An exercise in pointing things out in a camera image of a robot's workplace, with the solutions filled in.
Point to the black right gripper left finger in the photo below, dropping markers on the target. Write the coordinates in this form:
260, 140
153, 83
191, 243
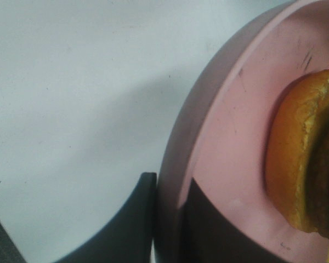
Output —
127, 237

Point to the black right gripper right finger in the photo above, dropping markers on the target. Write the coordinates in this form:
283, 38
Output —
247, 235

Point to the pink round plate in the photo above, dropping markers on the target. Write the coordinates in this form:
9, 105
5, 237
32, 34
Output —
220, 135

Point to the burger with lettuce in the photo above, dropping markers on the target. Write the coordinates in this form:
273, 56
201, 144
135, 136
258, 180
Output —
297, 156

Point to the grey black robot base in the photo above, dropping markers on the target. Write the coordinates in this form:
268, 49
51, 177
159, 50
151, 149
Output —
8, 250

